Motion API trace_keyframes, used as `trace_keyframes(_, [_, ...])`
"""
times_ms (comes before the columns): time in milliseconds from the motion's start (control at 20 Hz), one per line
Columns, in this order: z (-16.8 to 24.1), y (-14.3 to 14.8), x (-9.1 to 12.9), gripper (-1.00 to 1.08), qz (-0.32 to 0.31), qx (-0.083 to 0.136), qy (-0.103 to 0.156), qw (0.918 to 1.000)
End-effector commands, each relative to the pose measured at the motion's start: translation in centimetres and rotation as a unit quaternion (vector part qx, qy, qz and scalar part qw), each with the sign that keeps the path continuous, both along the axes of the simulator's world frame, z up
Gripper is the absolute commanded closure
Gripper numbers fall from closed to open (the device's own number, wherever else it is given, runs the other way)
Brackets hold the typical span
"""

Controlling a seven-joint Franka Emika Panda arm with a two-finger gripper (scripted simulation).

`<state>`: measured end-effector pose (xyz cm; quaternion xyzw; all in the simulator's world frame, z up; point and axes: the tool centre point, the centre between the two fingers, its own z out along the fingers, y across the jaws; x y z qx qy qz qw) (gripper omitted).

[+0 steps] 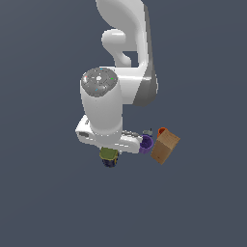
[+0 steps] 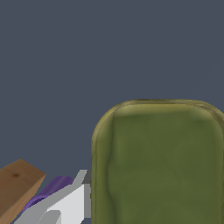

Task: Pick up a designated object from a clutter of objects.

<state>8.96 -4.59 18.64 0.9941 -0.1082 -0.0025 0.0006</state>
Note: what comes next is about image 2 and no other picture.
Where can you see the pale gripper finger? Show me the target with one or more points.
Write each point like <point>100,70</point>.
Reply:
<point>64,204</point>

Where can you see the purple curved object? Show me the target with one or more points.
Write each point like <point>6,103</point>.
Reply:
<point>52,186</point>

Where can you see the brown wooden block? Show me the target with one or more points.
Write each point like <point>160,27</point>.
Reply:
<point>16,186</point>

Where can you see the green rectangular tray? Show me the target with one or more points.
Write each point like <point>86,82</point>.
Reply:
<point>163,163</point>

